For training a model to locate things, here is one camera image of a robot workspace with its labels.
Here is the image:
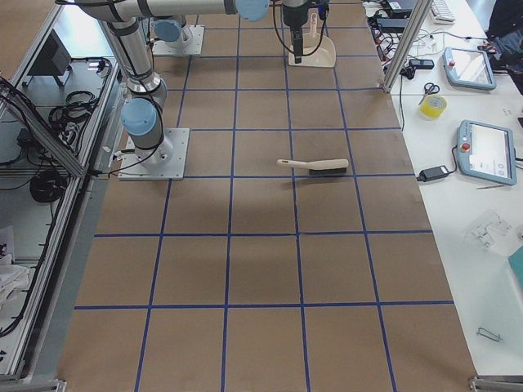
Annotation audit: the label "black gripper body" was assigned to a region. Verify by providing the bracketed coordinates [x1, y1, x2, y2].
[289, 24, 303, 55]

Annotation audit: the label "beige plastic dustpan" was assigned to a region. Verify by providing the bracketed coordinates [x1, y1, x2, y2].
[288, 12, 336, 68]

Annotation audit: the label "beige hand brush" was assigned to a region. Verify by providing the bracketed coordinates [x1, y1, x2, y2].
[276, 158, 349, 176]

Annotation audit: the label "yellow tape roll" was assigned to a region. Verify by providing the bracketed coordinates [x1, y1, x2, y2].
[419, 94, 447, 119]

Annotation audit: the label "far teach pendant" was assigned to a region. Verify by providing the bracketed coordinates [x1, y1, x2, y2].
[442, 47, 497, 91]

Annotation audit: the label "teach pendant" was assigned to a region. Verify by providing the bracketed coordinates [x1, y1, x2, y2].
[442, 47, 497, 91]
[456, 120, 517, 186]

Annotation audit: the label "black power adapter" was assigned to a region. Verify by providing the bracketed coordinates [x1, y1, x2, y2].
[417, 165, 449, 182]

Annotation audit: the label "near teach pendant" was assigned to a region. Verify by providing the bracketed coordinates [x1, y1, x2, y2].
[456, 120, 517, 186]

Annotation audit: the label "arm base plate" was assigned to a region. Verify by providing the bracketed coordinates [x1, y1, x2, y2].
[153, 20, 205, 57]
[118, 128, 190, 180]

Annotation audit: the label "aluminium frame post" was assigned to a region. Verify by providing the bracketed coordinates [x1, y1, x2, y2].
[382, 0, 431, 93]

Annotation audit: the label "black handled scissors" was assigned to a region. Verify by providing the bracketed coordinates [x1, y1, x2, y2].
[418, 82, 440, 105]

